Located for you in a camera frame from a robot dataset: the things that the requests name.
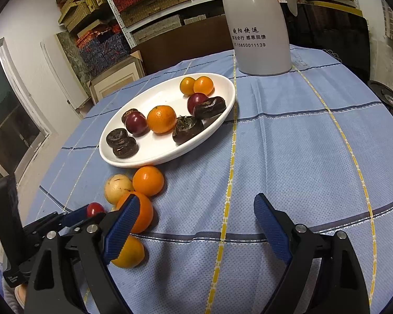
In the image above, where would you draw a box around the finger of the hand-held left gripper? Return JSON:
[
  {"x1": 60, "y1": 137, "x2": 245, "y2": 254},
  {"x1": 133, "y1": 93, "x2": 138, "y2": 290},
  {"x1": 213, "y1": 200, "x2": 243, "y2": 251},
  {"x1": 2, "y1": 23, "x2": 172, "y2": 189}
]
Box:
[
  {"x1": 54, "y1": 204, "x2": 107, "y2": 234},
  {"x1": 24, "y1": 212, "x2": 65, "y2": 234}
]

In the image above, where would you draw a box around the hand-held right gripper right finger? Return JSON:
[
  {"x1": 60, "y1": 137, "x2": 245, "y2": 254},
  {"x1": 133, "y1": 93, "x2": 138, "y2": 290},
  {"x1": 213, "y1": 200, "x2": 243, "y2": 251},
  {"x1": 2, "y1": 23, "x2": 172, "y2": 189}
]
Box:
[{"x1": 253, "y1": 192, "x2": 370, "y2": 314}]

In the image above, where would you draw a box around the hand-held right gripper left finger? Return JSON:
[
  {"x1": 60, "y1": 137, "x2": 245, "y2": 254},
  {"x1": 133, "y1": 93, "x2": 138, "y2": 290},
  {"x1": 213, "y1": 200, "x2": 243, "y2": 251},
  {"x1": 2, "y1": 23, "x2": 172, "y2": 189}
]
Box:
[{"x1": 24, "y1": 194, "x2": 141, "y2": 314}]

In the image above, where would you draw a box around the red cherry tomato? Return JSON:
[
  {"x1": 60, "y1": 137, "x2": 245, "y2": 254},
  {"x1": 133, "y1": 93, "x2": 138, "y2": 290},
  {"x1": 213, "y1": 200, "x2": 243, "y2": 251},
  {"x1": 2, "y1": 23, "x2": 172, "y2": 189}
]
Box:
[{"x1": 86, "y1": 202, "x2": 105, "y2": 218}]

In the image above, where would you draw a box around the yellow-orange tangerine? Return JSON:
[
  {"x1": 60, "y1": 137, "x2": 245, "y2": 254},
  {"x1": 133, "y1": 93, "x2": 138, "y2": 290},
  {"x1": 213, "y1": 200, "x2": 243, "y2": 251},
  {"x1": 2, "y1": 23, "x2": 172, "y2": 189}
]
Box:
[
  {"x1": 179, "y1": 76, "x2": 196, "y2": 95},
  {"x1": 111, "y1": 235, "x2": 145, "y2": 269}
]

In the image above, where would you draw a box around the large orange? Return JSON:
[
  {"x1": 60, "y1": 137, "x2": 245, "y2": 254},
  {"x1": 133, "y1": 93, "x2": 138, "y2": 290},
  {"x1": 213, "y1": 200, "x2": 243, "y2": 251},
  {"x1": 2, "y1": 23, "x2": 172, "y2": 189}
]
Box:
[{"x1": 116, "y1": 191, "x2": 154, "y2": 234}]

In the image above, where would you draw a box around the pale yellow round fruit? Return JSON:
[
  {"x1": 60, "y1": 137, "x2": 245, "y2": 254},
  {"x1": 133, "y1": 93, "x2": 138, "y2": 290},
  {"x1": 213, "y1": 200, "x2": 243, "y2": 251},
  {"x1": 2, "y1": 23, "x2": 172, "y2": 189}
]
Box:
[{"x1": 104, "y1": 174, "x2": 134, "y2": 205}]

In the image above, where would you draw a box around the small orange tangerine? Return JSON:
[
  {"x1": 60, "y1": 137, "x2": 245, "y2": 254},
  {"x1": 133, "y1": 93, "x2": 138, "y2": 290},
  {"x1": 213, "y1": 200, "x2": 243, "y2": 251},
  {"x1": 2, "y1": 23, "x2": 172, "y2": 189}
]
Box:
[
  {"x1": 193, "y1": 76, "x2": 214, "y2": 95},
  {"x1": 132, "y1": 166, "x2": 165, "y2": 197}
]

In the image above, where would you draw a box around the dark water chestnut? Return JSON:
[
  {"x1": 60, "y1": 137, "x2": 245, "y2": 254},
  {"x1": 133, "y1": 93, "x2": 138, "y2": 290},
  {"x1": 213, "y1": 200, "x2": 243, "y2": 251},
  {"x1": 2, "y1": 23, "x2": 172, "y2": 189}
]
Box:
[
  {"x1": 193, "y1": 96, "x2": 227, "y2": 119},
  {"x1": 106, "y1": 128, "x2": 128, "y2": 148},
  {"x1": 121, "y1": 108, "x2": 139, "y2": 123},
  {"x1": 113, "y1": 136, "x2": 140, "y2": 159},
  {"x1": 172, "y1": 115, "x2": 205, "y2": 145}
]

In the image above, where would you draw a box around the white oval plate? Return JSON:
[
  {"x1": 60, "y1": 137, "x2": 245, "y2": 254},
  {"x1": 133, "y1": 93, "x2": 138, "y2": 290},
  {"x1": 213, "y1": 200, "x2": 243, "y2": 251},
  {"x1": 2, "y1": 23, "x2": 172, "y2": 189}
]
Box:
[{"x1": 99, "y1": 72, "x2": 237, "y2": 168}]

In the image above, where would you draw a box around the purple plum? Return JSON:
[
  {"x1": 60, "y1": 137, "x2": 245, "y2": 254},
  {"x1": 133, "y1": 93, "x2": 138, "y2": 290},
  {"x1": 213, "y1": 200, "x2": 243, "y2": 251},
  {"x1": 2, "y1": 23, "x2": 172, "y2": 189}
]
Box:
[
  {"x1": 187, "y1": 92, "x2": 209, "y2": 113},
  {"x1": 125, "y1": 111, "x2": 148, "y2": 136}
]

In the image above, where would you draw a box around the deep orange tangerine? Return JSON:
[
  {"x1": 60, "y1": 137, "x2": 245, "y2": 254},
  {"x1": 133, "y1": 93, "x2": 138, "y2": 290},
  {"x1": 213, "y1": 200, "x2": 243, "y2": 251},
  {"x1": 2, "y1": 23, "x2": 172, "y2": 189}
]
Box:
[{"x1": 147, "y1": 105, "x2": 177, "y2": 134}]

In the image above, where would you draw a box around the person's left hand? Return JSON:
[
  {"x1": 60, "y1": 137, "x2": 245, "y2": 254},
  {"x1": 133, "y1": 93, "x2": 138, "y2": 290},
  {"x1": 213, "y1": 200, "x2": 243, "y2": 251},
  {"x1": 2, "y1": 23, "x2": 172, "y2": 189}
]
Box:
[{"x1": 2, "y1": 276, "x2": 29, "y2": 311}]

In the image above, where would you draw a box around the blue checked tablecloth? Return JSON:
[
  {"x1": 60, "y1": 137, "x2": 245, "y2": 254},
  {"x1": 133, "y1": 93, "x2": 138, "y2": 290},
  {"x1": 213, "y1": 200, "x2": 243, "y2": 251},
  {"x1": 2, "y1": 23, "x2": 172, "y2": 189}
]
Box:
[{"x1": 20, "y1": 44, "x2": 393, "y2": 314}]

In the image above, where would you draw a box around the white framed window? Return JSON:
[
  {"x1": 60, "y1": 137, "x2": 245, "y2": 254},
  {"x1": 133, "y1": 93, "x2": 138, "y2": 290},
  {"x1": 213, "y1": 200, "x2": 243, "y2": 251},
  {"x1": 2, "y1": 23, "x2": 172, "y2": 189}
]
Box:
[{"x1": 0, "y1": 37, "x2": 58, "y2": 246}]

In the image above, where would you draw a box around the white leaning board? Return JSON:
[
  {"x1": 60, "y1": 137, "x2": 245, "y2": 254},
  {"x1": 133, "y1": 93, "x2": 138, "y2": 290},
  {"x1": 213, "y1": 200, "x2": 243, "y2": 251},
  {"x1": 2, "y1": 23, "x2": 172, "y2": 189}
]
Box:
[{"x1": 41, "y1": 34, "x2": 92, "y2": 110}]

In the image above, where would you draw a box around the green marbled panel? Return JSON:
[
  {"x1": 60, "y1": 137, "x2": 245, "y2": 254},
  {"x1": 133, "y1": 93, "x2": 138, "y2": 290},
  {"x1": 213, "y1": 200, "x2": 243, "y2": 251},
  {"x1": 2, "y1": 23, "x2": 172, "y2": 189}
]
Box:
[{"x1": 56, "y1": 31, "x2": 87, "y2": 82}]

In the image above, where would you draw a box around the blue patterned box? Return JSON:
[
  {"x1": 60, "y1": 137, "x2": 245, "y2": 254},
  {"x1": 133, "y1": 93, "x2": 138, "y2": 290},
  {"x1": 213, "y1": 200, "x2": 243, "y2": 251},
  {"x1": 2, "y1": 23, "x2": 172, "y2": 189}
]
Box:
[{"x1": 75, "y1": 28, "x2": 132, "y2": 76}]

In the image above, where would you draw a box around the black round object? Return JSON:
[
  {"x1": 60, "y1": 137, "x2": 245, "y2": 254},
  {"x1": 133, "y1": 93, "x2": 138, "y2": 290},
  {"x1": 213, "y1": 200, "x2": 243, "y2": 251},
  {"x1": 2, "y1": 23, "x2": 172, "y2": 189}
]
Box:
[{"x1": 367, "y1": 80, "x2": 393, "y2": 121}]

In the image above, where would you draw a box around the brown wooden chair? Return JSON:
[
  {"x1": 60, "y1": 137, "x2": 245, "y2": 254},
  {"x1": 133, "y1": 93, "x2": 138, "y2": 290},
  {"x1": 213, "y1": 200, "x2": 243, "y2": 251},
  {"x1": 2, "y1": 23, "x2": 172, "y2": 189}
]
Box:
[{"x1": 131, "y1": 15, "x2": 236, "y2": 76}]

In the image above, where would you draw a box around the grey patterned box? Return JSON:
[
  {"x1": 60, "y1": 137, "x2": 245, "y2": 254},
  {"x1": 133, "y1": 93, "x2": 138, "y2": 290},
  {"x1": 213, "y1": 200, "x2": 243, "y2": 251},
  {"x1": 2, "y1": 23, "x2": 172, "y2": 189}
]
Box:
[{"x1": 133, "y1": 15, "x2": 184, "y2": 43}]

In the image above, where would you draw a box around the stack of woven yellow boxes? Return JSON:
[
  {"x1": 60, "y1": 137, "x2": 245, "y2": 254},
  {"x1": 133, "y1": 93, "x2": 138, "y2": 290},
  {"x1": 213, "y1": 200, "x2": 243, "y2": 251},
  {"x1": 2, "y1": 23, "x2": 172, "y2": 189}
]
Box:
[{"x1": 56, "y1": 0, "x2": 107, "y2": 33}]

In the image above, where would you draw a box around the white thermos jug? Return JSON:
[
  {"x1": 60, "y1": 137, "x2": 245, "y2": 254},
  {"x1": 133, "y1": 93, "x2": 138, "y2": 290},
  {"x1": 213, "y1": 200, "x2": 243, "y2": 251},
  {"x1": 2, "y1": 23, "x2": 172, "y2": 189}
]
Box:
[{"x1": 221, "y1": 0, "x2": 298, "y2": 76}]

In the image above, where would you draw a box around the white metal shelf rack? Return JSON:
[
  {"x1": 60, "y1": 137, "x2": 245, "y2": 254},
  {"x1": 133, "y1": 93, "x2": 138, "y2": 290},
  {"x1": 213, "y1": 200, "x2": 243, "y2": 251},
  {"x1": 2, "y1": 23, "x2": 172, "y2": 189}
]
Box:
[{"x1": 95, "y1": 0, "x2": 361, "y2": 44}]

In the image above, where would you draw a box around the row of woven shelf boxes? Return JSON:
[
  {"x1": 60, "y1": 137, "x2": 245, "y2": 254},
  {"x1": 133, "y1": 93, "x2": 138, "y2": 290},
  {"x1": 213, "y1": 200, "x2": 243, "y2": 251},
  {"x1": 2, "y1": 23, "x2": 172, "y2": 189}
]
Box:
[{"x1": 118, "y1": 0, "x2": 223, "y2": 27}]

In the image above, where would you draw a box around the cardboard box with frame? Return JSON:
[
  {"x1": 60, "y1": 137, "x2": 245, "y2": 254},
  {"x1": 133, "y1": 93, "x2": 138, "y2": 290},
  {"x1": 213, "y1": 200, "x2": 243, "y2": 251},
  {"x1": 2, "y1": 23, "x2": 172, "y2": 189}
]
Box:
[{"x1": 87, "y1": 51, "x2": 146, "y2": 103}]

